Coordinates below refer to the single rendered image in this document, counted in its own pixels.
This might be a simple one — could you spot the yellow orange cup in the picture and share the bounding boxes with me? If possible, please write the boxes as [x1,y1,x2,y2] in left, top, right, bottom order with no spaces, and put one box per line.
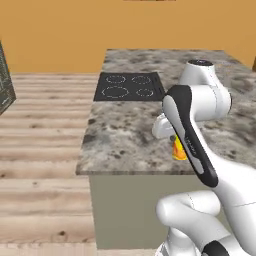
[171,134,188,161]

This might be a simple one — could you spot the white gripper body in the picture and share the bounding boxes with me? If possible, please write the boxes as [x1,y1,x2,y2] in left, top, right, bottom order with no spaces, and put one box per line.
[152,112,175,141]

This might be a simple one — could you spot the dark grey patterned cabinet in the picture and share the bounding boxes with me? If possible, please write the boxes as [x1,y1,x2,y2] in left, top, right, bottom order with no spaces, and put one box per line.
[0,40,17,116]

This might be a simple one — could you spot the black hob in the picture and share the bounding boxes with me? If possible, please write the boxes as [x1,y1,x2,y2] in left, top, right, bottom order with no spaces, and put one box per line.
[93,71,167,102]

